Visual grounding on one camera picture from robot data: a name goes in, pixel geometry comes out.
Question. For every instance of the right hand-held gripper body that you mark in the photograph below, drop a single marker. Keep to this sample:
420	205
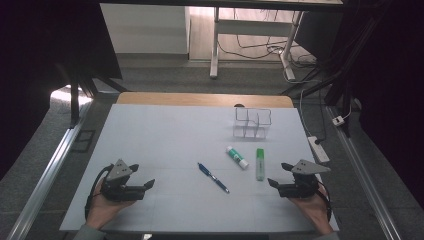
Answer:
300	188

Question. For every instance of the aluminium rail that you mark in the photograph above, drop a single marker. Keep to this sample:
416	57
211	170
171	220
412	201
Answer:
43	183
366	180

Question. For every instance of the blue pen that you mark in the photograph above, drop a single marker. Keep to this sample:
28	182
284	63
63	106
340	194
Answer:
213	177

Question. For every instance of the person's left hand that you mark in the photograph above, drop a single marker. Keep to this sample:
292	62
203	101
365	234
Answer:
101	208

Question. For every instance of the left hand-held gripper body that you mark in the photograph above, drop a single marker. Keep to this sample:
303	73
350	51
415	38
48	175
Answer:
121	191

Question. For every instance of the small white plug adapter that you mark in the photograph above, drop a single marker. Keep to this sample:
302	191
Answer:
338	120

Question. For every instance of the white table cover sheet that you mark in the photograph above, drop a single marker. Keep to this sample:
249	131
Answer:
173	140

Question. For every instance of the person's right hand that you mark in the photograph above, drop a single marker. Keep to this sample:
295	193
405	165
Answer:
311	210

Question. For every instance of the green highlighter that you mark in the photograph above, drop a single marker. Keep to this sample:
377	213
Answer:
260	165

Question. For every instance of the white power strip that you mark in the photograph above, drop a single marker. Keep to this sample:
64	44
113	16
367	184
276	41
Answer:
319	150

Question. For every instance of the white cabinet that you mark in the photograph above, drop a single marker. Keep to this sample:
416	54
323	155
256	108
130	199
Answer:
146	30

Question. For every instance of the clear plastic pen holder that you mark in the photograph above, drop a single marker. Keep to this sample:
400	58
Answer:
252	123

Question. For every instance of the black table grommet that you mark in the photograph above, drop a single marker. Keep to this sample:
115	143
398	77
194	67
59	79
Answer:
239	105

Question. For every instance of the black stand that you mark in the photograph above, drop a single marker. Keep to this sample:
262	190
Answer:
346	83
75	103

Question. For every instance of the white desk frame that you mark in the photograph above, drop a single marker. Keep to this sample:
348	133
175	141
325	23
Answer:
253	27

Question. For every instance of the green and white glue stick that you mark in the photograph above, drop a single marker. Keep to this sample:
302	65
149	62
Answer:
237	157

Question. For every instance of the black floor outlet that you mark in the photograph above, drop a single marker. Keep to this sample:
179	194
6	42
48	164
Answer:
83	140

